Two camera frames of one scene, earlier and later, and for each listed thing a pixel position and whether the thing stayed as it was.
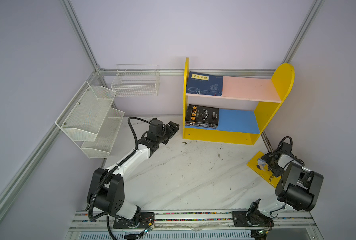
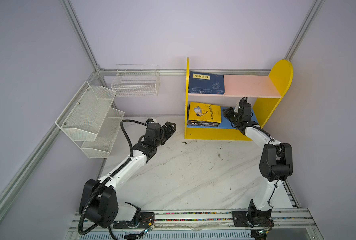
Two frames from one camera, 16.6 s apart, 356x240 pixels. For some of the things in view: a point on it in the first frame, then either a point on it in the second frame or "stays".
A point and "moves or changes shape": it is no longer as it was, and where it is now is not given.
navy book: [213, 93] stays
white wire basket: [132, 80] stays
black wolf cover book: [209, 126] stays
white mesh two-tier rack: [89, 121] stays
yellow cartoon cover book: [257, 164] → [204, 112]
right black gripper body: [276, 168] → [232, 116]
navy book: [199, 83] moves or changes shape
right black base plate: [246, 218] stays
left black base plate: [143, 220] stays
